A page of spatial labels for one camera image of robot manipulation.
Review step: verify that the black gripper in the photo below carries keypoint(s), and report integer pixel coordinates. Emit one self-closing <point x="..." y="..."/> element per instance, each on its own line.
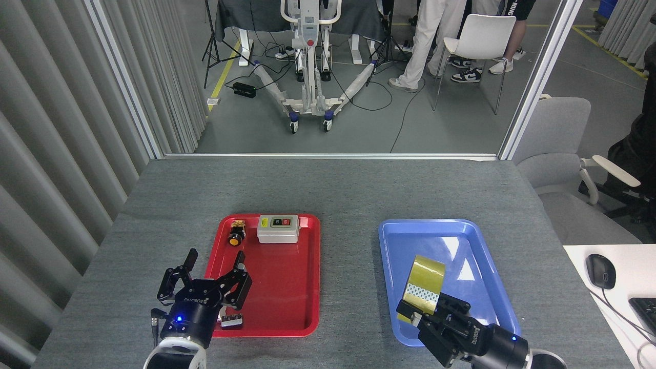
<point x="195" y="312"/>
<point x="494" y="348"/>

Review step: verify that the yellow tape roll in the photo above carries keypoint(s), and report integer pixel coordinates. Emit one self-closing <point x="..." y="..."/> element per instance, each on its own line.
<point x="425" y="277"/>

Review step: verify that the small black silver part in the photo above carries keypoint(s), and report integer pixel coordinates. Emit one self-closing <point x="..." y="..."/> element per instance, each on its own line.
<point x="231" y="321"/>

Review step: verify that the black orange push button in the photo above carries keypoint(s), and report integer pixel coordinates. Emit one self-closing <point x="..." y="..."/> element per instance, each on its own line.
<point x="236" y="236"/>

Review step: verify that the red plastic tray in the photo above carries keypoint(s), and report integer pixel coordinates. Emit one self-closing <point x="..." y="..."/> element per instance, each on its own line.
<point x="282" y="287"/>

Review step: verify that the blue plastic tray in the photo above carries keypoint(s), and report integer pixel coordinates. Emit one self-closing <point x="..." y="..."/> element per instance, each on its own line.
<point x="400" y="241"/>

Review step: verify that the black computer mouse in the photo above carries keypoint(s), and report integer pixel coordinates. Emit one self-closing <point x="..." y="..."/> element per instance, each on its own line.
<point x="600" y="270"/>

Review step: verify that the white desk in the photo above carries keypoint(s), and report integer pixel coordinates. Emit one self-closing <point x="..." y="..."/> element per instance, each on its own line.
<point x="630" y="266"/>

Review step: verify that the black keyboard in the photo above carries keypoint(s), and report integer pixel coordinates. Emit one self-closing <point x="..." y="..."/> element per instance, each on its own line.
<point x="646" y="312"/>

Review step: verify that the black power brick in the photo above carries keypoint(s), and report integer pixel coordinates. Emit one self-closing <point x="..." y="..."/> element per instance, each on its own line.
<point x="244" y="89"/>

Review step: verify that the grey pleated curtain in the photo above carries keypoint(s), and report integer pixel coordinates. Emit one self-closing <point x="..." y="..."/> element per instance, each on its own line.
<point x="630" y="25"/>
<point x="51" y="128"/>

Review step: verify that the grey office chair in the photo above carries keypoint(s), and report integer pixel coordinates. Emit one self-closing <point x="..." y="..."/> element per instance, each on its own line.
<point x="553" y="128"/>

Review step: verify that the white stand on wheels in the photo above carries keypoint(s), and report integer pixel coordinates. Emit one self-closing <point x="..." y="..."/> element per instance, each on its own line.
<point x="307" y="61"/>

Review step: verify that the black tripod stand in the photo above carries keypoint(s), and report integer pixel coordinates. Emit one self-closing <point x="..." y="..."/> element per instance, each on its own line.
<point x="210" y="36"/>
<point x="388" y="46"/>

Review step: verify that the person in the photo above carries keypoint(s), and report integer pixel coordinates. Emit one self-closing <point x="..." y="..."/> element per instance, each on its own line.
<point x="640" y="148"/>
<point x="517" y="36"/>
<point x="425" y="36"/>

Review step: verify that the table with dark cloth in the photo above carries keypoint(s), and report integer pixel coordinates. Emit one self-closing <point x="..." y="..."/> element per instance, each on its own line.
<point x="256" y="15"/>

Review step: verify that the white plastic chair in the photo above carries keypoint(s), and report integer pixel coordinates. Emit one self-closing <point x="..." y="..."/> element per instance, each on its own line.
<point x="482" y="36"/>

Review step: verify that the blue bin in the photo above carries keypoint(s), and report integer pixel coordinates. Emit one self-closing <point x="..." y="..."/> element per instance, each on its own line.
<point x="607" y="6"/>

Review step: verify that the grey two-button switch box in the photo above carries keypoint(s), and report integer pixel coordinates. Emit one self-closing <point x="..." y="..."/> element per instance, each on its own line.
<point x="277" y="233"/>

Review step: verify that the silver frame crossbar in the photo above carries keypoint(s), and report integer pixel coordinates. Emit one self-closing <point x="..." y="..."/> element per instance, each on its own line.
<point x="328" y="156"/>

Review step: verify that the silver frame post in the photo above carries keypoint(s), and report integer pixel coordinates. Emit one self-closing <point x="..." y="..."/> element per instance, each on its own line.
<point x="540" y="77"/>

